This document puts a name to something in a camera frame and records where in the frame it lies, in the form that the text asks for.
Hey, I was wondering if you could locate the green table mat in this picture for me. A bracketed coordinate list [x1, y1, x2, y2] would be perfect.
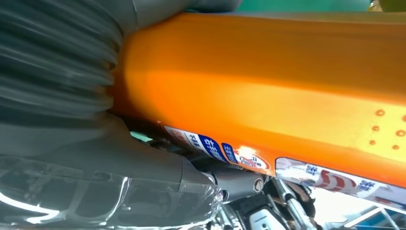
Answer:
[236, 0, 372, 13]

